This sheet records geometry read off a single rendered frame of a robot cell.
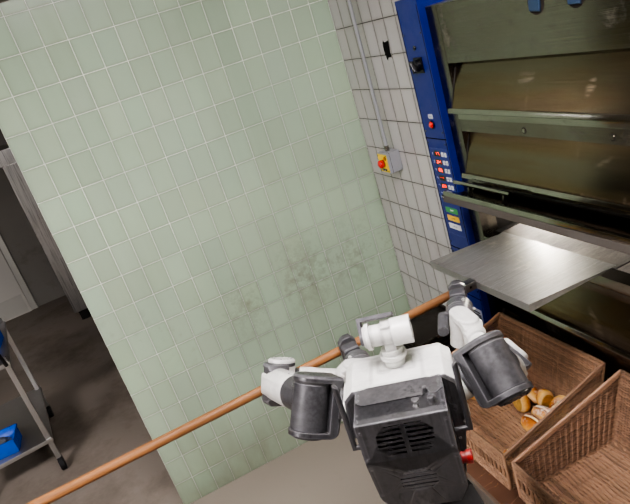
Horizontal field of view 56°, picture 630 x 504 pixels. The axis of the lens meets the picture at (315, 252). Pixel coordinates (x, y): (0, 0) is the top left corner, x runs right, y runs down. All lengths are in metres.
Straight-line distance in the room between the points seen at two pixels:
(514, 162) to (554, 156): 0.19
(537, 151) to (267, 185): 1.42
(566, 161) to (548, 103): 0.20
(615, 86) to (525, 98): 0.34
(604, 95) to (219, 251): 1.92
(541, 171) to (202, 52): 1.62
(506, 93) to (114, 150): 1.71
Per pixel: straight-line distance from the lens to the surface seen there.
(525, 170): 2.18
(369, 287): 3.40
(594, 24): 1.82
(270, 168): 3.04
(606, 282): 2.13
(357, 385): 1.40
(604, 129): 1.89
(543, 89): 2.01
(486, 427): 2.48
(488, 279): 2.20
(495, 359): 1.40
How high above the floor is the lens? 2.18
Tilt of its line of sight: 20 degrees down
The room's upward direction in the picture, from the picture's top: 18 degrees counter-clockwise
